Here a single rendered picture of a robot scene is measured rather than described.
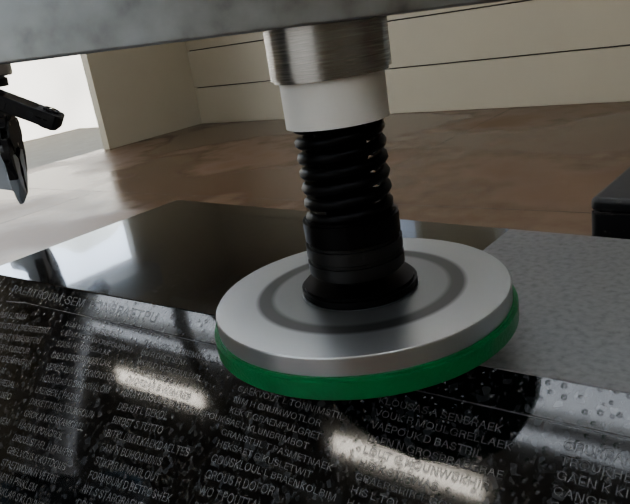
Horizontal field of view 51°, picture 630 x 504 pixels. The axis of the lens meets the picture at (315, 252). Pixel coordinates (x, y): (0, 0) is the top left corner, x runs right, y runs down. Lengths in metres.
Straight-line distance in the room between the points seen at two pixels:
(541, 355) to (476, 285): 0.07
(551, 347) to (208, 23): 0.32
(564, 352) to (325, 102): 0.24
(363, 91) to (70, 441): 0.46
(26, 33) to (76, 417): 0.41
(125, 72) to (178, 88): 0.87
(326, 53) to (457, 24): 6.82
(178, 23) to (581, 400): 0.33
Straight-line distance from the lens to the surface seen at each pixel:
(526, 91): 7.02
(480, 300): 0.44
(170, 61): 9.41
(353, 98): 0.42
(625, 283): 0.61
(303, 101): 0.42
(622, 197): 1.15
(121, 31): 0.40
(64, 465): 0.71
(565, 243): 0.70
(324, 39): 0.41
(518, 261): 0.66
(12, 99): 1.21
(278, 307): 0.47
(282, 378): 0.41
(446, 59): 7.31
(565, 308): 0.56
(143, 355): 0.67
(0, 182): 1.24
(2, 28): 0.43
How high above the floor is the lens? 1.06
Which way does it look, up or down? 19 degrees down
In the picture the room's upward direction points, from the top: 9 degrees counter-clockwise
